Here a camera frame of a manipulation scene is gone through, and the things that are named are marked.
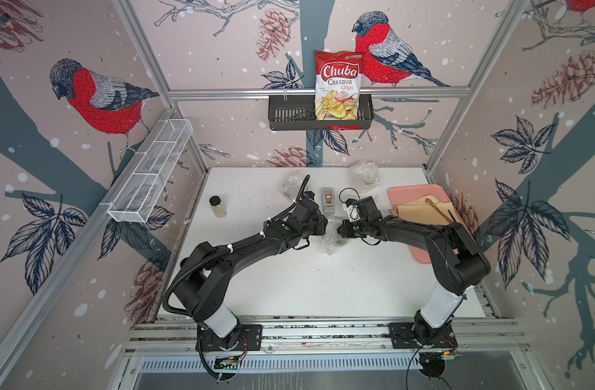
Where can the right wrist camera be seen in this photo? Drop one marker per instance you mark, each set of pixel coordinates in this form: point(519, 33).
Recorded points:
point(364, 208)

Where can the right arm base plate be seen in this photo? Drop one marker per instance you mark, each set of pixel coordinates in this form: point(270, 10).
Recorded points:
point(414, 335)

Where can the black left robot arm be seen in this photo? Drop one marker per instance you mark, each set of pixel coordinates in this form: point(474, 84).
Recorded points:
point(199, 289)

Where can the gold spoon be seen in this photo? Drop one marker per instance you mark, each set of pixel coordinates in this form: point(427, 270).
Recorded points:
point(449, 219)

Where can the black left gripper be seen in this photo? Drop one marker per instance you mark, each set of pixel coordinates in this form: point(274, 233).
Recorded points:
point(322, 226)

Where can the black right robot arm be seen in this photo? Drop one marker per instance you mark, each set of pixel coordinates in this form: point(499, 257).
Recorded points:
point(457, 262)

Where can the glass jar black lid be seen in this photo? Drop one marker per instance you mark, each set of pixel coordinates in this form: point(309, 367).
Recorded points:
point(217, 207)

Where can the pink plastic tray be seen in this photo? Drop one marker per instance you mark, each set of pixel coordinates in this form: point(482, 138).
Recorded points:
point(402, 195)

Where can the red cassava chips bag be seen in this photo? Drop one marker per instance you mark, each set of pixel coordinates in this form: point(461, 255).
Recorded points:
point(338, 81)

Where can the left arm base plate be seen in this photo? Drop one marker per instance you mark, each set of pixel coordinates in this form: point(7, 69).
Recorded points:
point(241, 338)

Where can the bubble wrap sheet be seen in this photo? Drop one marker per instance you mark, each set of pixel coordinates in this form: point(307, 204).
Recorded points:
point(332, 240)
point(364, 176)
point(291, 185)

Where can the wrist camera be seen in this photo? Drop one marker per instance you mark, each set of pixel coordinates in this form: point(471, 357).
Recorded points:
point(364, 208)
point(306, 209)

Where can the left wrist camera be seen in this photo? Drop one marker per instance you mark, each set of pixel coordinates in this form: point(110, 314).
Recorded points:
point(306, 209)

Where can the white mesh wall shelf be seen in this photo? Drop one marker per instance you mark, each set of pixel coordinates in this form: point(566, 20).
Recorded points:
point(141, 192)

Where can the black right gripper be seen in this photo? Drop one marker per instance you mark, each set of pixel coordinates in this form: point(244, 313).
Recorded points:
point(345, 230)

